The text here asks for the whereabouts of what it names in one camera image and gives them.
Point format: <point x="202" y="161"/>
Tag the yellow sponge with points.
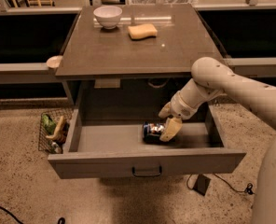
<point x="142" y="31"/>

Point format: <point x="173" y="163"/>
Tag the tan banana-shaped item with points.
<point x="58" y="135"/>

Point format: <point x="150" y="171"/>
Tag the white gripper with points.
<point x="180" y="108"/>

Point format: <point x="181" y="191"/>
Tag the blue pepsi can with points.
<point x="152" y="132"/>

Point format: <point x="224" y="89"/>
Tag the black square floor plate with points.
<point x="201" y="184"/>

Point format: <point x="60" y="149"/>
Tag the black drawer handle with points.
<point x="146" y="173"/>

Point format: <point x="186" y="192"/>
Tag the white ceramic bowl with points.
<point x="108" y="16"/>

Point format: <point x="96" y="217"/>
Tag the small white round dish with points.
<point x="54" y="62"/>

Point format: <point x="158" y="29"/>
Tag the grey counter cabinet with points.
<point x="94" y="52"/>

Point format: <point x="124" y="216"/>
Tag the green snack bag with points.
<point x="48" y="124"/>

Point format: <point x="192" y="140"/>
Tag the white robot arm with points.
<point x="210" y="78"/>

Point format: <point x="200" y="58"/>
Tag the black wire basket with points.
<point x="50" y="146"/>

